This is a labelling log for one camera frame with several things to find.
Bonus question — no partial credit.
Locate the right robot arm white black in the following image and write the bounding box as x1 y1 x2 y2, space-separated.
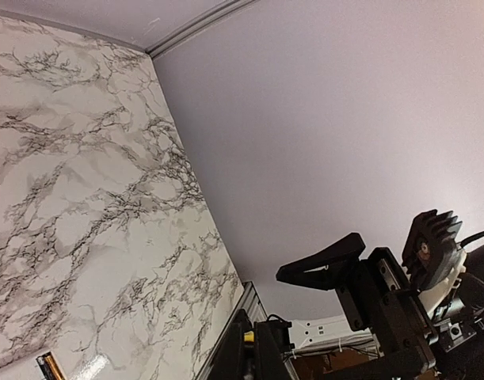
276 215 484 379

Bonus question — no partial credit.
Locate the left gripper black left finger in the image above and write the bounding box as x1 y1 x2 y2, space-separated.
212 309 250 380

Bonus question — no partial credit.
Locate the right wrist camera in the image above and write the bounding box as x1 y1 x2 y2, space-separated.
402 209 463 291

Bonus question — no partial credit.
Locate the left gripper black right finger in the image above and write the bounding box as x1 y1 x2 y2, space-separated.
254 322 285 380

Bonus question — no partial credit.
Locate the battery in remote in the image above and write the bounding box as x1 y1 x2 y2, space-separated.
36 351 66 380

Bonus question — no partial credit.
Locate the right aluminium frame post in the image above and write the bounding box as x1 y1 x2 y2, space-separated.
145 0 257 59

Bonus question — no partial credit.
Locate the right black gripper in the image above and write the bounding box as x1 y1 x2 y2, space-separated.
276 232 437 379

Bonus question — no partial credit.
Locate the yellow handled screwdriver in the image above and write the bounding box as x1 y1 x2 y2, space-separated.
242 332 255 380

